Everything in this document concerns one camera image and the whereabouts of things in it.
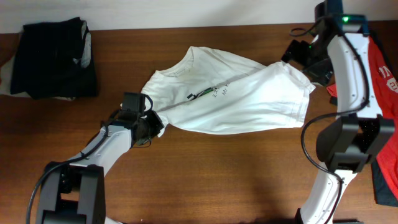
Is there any white t-shirt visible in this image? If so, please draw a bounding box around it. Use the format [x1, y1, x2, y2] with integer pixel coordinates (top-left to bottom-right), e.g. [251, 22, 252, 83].
[141, 46, 315, 135]

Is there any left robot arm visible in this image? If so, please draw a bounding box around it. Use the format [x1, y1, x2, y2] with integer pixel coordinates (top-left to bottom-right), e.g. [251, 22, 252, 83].
[33, 110, 164, 224]

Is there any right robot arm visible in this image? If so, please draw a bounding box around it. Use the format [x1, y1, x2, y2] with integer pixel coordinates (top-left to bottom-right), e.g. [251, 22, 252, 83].
[291, 1, 395, 223]

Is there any red t-shirt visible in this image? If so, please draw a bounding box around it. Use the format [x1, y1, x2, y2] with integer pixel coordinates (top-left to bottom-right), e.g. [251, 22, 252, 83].
[326, 35, 398, 202]

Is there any grey folded garment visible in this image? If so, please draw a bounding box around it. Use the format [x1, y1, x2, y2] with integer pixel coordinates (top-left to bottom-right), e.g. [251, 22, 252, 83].
[73, 21, 91, 68]

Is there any black folded garment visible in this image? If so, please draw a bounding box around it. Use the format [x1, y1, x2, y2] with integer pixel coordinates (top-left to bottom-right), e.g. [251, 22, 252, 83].
[10, 17, 98, 100]

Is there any dark teal garment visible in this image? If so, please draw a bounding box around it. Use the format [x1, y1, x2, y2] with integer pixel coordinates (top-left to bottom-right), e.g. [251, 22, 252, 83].
[329, 29, 398, 207]

